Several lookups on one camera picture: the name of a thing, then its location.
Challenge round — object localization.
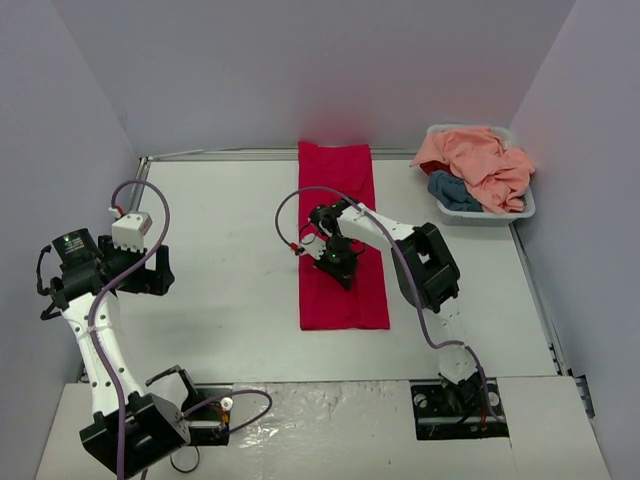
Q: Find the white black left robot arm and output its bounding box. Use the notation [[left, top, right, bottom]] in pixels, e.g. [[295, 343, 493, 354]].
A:
[[37, 229, 202, 479]]

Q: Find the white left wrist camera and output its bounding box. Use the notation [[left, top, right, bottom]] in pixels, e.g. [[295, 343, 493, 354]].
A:
[[108, 206, 152, 253]]

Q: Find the teal blue t shirt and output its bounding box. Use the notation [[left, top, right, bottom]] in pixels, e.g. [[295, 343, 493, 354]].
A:
[[427, 170, 483, 212]]

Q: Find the crimson red t shirt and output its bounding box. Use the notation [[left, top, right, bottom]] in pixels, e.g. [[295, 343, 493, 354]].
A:
[[298, 141, 390, 331]]

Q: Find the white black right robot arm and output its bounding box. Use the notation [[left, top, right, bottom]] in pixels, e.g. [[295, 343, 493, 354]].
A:
[[302, 198, 488, 413]]

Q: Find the black cable loop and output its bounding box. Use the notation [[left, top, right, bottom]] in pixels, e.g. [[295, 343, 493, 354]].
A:
[[171, 444, 201, 474]]

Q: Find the white plastic laundry basket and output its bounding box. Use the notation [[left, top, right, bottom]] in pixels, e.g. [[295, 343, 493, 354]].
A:
[[427, 124, 536, 227]]

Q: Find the dark red t shirt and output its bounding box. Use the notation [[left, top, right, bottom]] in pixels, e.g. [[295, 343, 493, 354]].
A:
[[420, 161, 451, 175]]

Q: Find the salmon pink t shirt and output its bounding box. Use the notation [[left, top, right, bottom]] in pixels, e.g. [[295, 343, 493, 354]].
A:
[[410, 127, 535, 214]]

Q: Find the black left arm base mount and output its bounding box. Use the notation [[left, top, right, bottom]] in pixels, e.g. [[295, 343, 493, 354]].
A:
[[181, 384, 232, 447]]

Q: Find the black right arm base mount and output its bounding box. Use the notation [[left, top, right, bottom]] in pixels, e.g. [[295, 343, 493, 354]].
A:
[[410, 378, 509, 441]]

